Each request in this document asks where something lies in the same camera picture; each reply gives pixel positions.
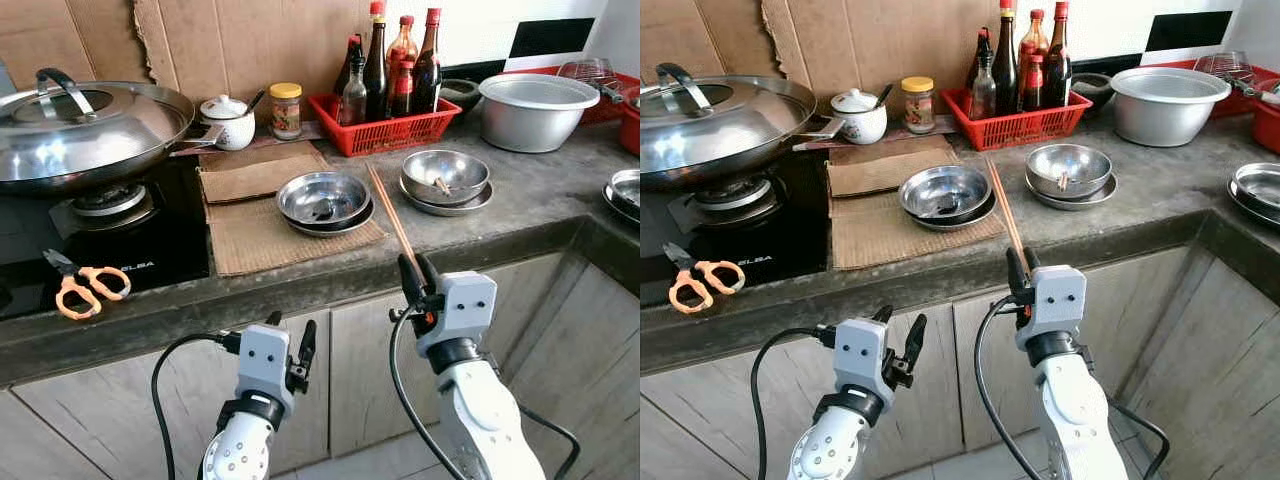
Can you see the shallow steel bowl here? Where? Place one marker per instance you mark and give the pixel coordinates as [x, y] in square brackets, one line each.
[628, 185]
[945, 187]
[1260, 185]
[465, 172]
[1085, 165]
[323, 192]

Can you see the steel plate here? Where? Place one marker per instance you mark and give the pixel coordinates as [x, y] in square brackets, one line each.
[470, 207]
[1095, 202]
[1240, 208]
[360, 222]
[615, 208]
[982, 217]

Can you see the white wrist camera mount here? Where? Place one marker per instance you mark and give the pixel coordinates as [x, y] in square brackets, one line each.
[262, 360]
[1058, 295]
[465, 300]
[862, 355]

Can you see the small dark bottle red cap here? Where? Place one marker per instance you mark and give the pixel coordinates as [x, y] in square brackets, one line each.
[401, 95]
[1033, 90]

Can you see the corrugated cardboard mat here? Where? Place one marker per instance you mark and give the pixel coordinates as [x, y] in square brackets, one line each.
[250, 245]
[245, 175]
[870, 170]
[880, 240]

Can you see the wooden chopstick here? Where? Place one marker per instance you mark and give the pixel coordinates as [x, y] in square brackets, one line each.
[393, 213]
[389, 215]
[1005, 205]
[1008, 204]

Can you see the red plastic basket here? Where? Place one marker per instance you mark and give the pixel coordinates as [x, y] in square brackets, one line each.
[1030, 128]
[400, 135]

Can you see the large brown cardboard sheet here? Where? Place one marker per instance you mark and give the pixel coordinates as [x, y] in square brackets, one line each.
[880, 45]
[250, 50]

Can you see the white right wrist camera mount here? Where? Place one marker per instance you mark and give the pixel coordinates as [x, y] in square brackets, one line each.
[1058, 295]
[465, 300]

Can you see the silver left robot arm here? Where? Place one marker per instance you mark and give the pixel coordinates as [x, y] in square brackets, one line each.
[830, 450]
[240, 450]

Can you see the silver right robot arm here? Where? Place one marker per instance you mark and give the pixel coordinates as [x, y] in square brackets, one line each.
[1075, 420]
[485, 420]

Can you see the red plastic tray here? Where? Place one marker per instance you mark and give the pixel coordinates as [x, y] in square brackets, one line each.
[1235, 103]
[612, 108]

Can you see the stove burner grate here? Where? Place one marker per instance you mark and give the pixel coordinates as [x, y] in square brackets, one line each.
[105, 205]
[735, 195]

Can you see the orange liquid bottle red cap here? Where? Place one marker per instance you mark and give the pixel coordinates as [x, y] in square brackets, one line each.
[402, 45]
[1033, 40]

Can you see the large steel basin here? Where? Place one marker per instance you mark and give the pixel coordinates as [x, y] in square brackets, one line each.
[535, 120]
[1165, 115]

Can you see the black glass gas stove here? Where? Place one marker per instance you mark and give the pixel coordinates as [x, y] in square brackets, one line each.
[150, 255]
[790, 255]

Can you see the dark bowl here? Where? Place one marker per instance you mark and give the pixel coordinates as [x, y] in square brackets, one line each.
[1092, 90]
[462, 93]

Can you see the steel wok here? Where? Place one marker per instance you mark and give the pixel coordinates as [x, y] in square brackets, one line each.
[90, 180]
[720, 175]

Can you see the tall dark bottle red cap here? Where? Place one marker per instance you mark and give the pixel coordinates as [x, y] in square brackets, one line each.
[375, 70]
[1057, 65]
[428, 70]
[1005, 65]

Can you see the wood grain cabinet door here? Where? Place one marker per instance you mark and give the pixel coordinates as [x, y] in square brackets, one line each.
[1230, 380]
[360, 350]
[100, 420]
[600, 380]
[700, 420]
[1150, 320]

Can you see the white ceramic lidded jar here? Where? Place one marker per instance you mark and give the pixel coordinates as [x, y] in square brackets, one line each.
[858, 120]
[228, 125]

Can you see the glass jar yellow lid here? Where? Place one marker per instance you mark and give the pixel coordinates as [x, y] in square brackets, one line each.
[917, 105]
[285, 112]

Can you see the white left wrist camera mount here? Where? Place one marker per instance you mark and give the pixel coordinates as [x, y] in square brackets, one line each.
[862, 355]
[262, 360]

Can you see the clear glass bottle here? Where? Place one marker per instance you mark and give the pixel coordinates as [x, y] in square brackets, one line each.
[352, 100]
[984, 95]

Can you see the steel wok lid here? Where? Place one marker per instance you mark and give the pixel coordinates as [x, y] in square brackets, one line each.
[720, 115]
[100, 125]

